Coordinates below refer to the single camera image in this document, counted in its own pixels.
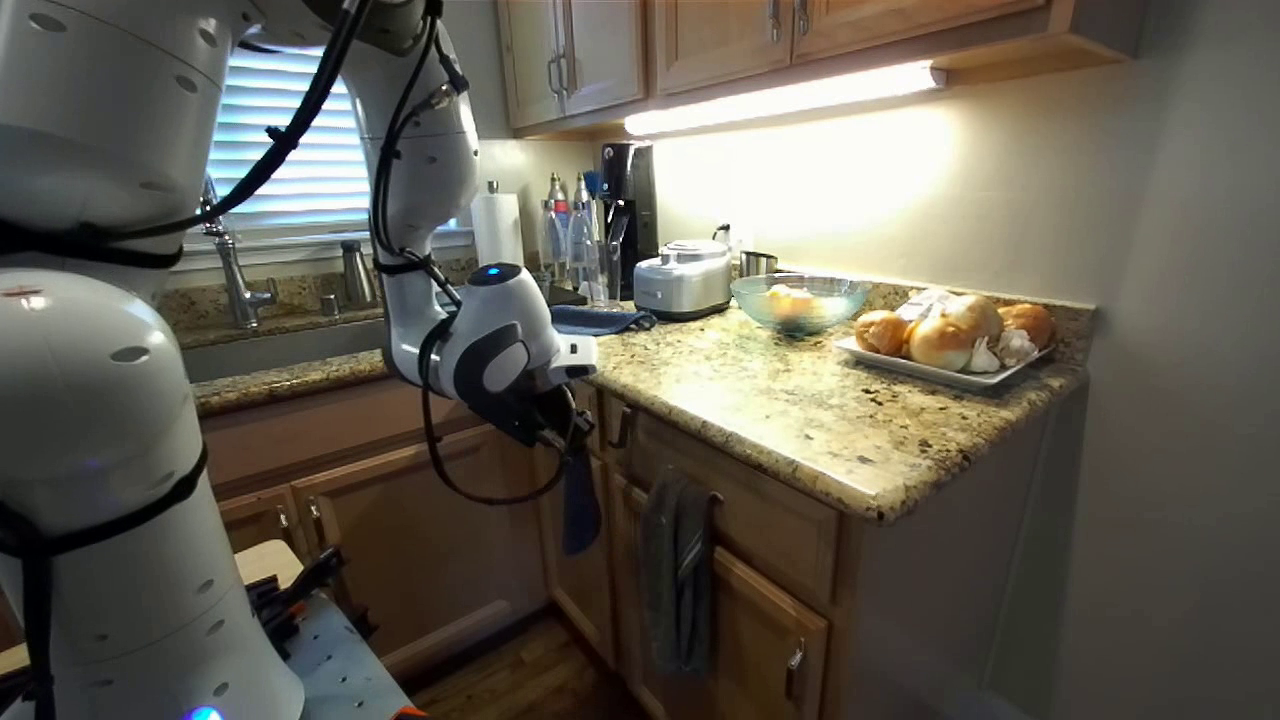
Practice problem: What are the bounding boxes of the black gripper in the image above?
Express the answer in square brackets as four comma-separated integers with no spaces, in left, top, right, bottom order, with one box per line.
[498,378,599,458]

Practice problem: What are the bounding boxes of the dark blue cloth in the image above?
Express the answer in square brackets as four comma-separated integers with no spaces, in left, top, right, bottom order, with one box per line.
[557,433,608,562]

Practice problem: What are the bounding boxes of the gray cloth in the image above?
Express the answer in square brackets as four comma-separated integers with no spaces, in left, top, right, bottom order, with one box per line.
[637,478,720,682]

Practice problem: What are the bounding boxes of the folded blue ribbed towel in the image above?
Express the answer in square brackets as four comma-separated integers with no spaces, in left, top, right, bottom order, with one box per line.
[549,306,661,340]

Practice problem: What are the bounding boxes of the clear plastic bottle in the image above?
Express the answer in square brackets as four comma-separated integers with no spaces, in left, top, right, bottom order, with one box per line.
[537,174,578,302]

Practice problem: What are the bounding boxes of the blue bottle red label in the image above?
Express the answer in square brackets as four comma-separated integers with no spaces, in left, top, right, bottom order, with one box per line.
[566,174,603,302]

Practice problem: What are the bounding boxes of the white paper towel roll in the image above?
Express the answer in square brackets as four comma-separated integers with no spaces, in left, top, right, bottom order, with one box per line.
[468,184,528,273]

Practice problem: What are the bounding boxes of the wooden sink cabinet door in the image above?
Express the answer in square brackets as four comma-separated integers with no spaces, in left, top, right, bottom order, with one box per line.
[284,422,551,660]
[216,480,312,562]

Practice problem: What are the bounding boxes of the black coffee maker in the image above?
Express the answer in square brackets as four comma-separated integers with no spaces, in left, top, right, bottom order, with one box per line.
[597,141,663,306]

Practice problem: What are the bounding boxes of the metal soap dispenser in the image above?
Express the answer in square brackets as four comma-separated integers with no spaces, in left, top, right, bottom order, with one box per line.
[331,237,382,313]

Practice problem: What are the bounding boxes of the yellow fruit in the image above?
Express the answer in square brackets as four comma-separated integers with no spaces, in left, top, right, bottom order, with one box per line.
[761,279,828,332]

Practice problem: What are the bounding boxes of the stainless steel sink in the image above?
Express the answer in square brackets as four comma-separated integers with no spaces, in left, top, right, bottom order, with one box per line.
[176,313,392,389]

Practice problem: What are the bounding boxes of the glass fruit bowl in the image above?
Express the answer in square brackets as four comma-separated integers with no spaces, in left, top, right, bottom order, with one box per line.
[730,273,877,343]

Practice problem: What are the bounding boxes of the white window blinds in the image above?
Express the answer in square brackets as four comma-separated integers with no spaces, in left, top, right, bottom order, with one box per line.
[200,41,481,237]

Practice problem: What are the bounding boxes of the gray perforated robot table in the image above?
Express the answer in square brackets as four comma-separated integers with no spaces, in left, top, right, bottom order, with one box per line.
[233,537,420,720]

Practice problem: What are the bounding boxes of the golden bread bun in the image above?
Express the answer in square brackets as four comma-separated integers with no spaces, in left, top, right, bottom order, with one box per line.
[908,293,1004,378]
[997,302,1061,354]
[853,310,916,361]

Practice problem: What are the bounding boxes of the chrome kitchen faucet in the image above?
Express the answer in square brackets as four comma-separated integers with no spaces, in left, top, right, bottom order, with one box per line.
[200,215,282,336]

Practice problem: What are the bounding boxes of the wooden upper cabinet door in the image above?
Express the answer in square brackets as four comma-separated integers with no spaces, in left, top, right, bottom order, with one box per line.
[649,0,801,99]
[492,0,578,136]
[566,0,653,121]
[792,0,1072,64]

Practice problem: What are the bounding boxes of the white square plate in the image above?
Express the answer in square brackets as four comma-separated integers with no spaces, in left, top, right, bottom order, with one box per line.
[838,332,1061,398]

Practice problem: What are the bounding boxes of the under cabinet light strip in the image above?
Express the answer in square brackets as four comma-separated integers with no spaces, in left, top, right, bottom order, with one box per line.
[621,57,953,144]

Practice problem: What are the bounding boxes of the metal cabinet door handle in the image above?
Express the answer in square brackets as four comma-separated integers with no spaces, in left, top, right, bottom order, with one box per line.
[779,641,811,709]

